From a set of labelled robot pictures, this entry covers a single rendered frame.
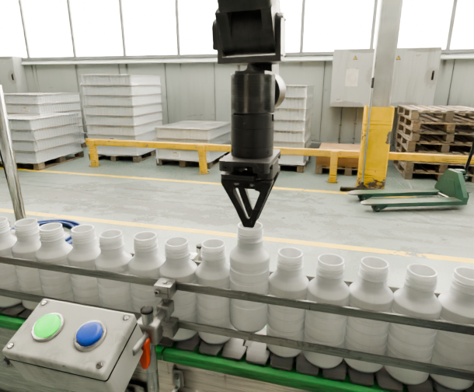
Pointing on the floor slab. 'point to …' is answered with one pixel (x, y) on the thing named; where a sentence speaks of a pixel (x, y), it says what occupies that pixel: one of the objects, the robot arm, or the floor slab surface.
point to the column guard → (375, 146)
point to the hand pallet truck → (449, 190)
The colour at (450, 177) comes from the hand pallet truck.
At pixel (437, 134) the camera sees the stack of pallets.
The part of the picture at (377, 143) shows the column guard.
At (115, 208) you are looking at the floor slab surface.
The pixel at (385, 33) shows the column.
